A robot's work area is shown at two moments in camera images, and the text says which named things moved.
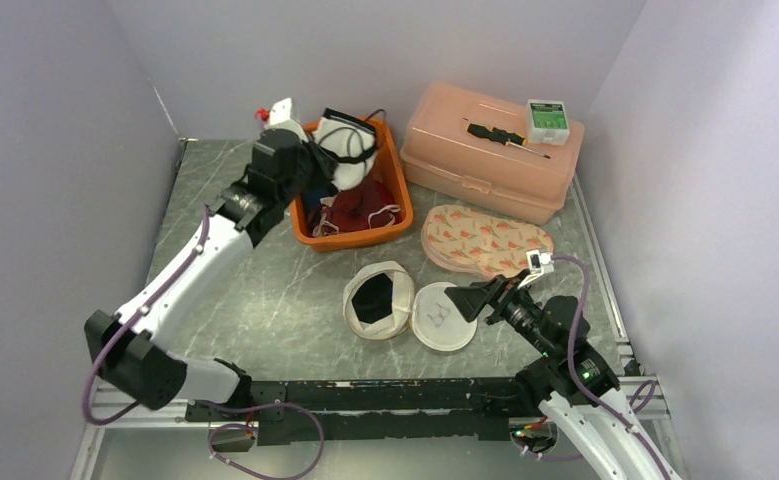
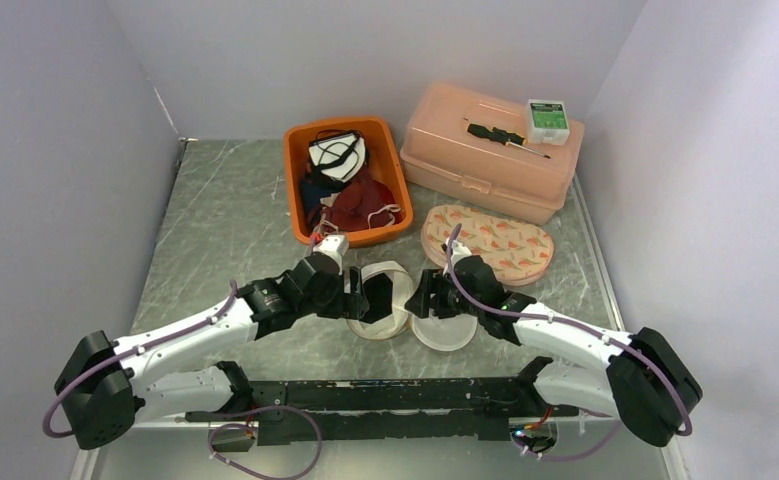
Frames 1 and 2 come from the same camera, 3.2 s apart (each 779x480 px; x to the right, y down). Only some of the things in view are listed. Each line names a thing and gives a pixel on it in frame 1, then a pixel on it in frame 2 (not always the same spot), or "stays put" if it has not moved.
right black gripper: (470, 300) -> (433, 281)
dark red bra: (364, 207) stays put
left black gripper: (324, 166) -> (347, 305)
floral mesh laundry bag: (480, 241) stays put
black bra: (373, 299) stays put
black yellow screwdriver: (502, 137) stays put
